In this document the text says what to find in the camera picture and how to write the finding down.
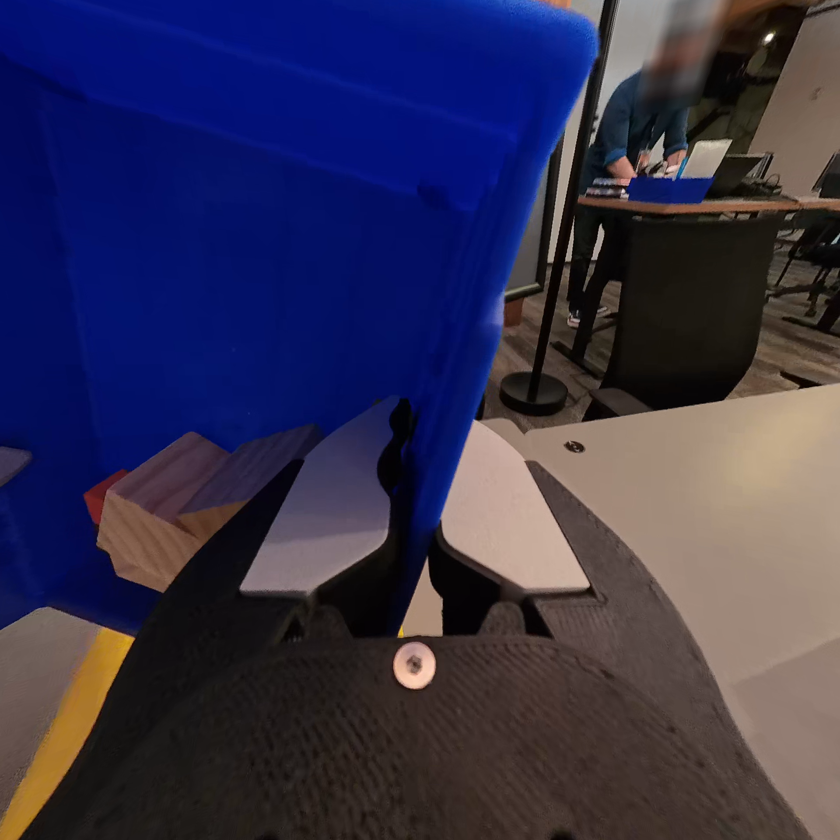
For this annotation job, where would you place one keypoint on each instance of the open silver laptop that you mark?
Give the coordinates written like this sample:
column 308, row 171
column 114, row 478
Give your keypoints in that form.
column 707, row 157

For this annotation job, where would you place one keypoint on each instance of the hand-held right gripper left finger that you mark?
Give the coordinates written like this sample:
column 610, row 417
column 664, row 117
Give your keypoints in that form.
column 328, row 518

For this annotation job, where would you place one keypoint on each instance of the black pole stand round base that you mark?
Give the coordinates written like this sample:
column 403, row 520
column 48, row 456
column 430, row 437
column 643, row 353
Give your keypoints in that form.
column 533, row 392

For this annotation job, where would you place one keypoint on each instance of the grey mat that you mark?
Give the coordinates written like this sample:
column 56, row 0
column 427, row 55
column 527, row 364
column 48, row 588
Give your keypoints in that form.
column 33, row 669

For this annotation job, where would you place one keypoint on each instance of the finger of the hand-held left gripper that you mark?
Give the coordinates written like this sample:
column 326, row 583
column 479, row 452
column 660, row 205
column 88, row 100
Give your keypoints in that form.
column 12, row 463

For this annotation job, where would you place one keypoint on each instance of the pile of coloured wooden cubes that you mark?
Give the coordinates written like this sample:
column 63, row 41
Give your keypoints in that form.
column 151, row 518

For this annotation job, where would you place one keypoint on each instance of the black framed sign stand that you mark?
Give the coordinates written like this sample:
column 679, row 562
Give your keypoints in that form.
column 528, row 249

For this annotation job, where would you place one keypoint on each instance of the blue plastic box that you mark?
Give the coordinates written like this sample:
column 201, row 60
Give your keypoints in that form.
column 262, row 229
column 669, row 190

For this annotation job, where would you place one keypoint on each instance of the yellow plastic box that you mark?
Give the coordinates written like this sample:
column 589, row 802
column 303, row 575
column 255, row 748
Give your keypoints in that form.
column 65, row 722

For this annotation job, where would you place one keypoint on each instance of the wooden post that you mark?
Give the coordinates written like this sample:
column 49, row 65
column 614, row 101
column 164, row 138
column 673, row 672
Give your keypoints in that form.
column 513, row 313

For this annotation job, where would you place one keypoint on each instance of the stack of books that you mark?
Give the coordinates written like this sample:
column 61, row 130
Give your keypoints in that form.
column 607, row 187

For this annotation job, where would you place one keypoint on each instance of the wooden top desk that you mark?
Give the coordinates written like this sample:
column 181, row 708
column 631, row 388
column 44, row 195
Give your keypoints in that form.
column 722, row 207

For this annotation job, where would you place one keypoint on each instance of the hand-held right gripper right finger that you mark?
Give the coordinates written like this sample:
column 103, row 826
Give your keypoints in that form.
column 512, row 518

